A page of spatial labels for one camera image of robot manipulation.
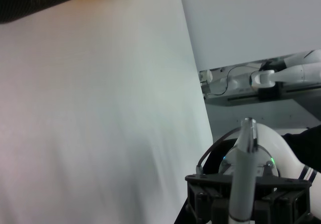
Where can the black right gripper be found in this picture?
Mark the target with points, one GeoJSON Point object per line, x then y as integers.
{"type": "Point", "coordinates": [215, 180]}

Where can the grey and white pen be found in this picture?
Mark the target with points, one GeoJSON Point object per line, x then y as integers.
{"type": "Point", "coordinates": [244, 183]}

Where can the black mesh pen holder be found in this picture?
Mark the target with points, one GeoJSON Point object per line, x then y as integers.
{"type": "Point", "coordinates": [37, 0]}

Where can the black robot torso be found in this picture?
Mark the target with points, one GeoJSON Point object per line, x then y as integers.
{"type": "Point", "coordinates": [306, 146]}

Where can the grey robot lift column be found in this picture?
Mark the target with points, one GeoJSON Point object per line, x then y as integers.
{"type": "Point", "coordinates": [250, 99]}

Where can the white humanoid robot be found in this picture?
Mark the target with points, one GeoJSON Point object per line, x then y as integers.
{"type": "Point", "coordinates": [288, 73]}

